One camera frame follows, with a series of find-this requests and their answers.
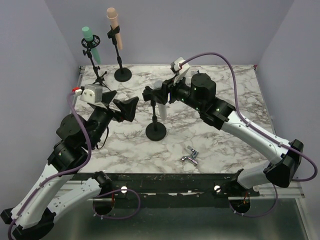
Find chrome faucet tap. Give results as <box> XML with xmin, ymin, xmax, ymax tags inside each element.
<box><xmin>180</xmin><ymin>145</ymin><xmax>199</xmax><ymax>166</ymax></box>

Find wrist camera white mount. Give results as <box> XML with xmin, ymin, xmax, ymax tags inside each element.
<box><xmin>170</xmin><ymin>57</ymin><xmax>190</xmax><ymax>86</ymax></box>
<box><xmin>72</xmin><ymin>84</ymin><xmax>103</xmax><ymax>105</ymax></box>

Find black tall round-base stand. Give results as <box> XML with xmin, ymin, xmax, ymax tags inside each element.
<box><xmin>107</xmin><ymin>26</ymin><xmax>132</xmax><ymax>83</ymax></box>

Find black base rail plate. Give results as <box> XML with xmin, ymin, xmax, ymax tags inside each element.
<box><xmin>62</xmin><ymin>171</ymin><xmax>261</xmax><ymax>210</ymax></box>

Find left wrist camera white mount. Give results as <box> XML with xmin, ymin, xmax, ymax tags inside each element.
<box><xmin>72</xmin><ymin>84</ymin><xmax>103</xmax><ymax>105</ymax></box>

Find aluminium frame rail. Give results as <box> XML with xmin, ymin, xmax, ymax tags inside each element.
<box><xmin>257</xmin><ymin>177</ymin><xmax>306</xmax><ymax>200</ymax></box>

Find peach microphone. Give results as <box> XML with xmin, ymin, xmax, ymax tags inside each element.
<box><xmin>106</xmin><ymin>7</ymin><xmax>123</xmax><ymax>50</ymax></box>

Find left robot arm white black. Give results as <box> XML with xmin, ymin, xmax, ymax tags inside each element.
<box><xmin>0</xmin><ymin>86</ymin><xmax>139</xmax><ymax>240</ymax></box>

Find green microphone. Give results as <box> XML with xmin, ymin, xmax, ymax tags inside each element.
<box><xmin>81</xmin><ymin>26</ymin><xmax>101</xmax><ymax>64</ymax></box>

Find white microphone grey mesh head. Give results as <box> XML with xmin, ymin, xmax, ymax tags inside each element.
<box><xmin>153</xmin><ymin>79</ymin><xmax>167</xmax><ymax>121</ymax></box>

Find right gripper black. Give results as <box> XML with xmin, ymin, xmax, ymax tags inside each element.
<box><xmin>151</xmin><ymin>73</ymin><xmax>204</xmax><ymax>113</ymax></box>

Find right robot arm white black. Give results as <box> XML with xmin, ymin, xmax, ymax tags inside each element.
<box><xmin>142</xmin><ymin>73</ymin><xmax>304</xmax><ymax>196</ymax></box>

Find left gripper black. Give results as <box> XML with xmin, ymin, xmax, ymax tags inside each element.
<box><xmin>87</xmin><ymin>90</ymin><xmax>140</xmax><ymax>148</ymax></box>

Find black tripod shock-mount stand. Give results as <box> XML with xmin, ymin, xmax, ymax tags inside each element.
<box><xmin>82</xmin><ymin>47</ymin><xmax>111</xmax><ymax>91</ymax></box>

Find black round-base microphone stand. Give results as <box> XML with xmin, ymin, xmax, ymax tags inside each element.
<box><xmin>145</xmin><ymin>100</ymin><xmax>167</xmax><ymax>142</ymax></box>

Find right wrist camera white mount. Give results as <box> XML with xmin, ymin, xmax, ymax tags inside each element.
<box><xmin>170</xmin><ymin>57</ymin><xmax>190</xmax><ymax>86</ymax></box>

